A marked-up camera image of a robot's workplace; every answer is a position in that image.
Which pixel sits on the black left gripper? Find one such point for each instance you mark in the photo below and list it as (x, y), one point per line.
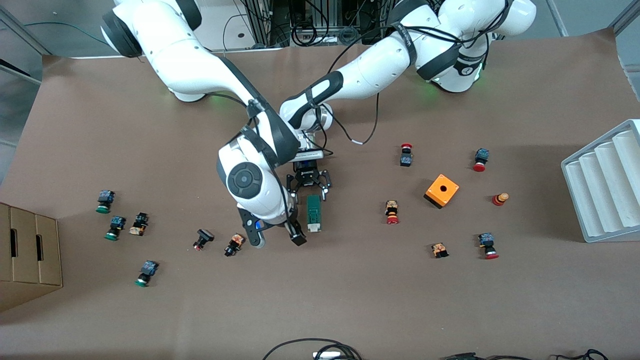
(306, 177)

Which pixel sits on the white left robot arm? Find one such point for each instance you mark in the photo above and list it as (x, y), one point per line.
(380, 70)

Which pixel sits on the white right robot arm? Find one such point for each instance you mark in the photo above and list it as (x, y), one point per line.
(175, 60)

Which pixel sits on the red mushroom button orange block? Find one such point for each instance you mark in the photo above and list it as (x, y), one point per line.
(391, 212)

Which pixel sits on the black flat button red block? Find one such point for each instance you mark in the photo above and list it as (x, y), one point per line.
(203, 238)

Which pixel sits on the white plug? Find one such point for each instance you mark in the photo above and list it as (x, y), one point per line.
(327, 355)

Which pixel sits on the small orange contact block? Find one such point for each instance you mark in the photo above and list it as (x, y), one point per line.
(439, 250)

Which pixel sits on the green mushroom push button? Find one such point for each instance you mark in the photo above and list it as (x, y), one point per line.
(105, 201)
(115, 227)
(146, 273)

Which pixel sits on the beige black contact block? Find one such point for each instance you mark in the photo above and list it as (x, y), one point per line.
(139, 224)

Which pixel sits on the white platform board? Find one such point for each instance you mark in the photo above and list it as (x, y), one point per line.
(236, 27)

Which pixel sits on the red mushroom button blue block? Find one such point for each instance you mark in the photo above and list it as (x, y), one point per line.
(487, 245)

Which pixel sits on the red yellow emergency stop head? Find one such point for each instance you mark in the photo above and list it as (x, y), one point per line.
(500, 199)

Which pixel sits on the brown cardboard box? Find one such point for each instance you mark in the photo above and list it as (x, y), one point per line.
(30, 260)

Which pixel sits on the grey ribbed tray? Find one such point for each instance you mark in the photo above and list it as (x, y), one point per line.
(600, 185)

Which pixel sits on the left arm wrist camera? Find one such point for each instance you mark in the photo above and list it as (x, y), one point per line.
(310, 155)

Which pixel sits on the black selector switch orange block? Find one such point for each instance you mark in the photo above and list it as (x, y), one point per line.
(234, 244)

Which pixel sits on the orange button enclosure box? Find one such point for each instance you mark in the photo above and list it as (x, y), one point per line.
(442, 190)

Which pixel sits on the aluminium frame rack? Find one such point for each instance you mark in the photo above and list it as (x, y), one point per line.
(262, 20)

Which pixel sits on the grey metal rail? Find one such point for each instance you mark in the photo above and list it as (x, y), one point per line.
(556, 17)

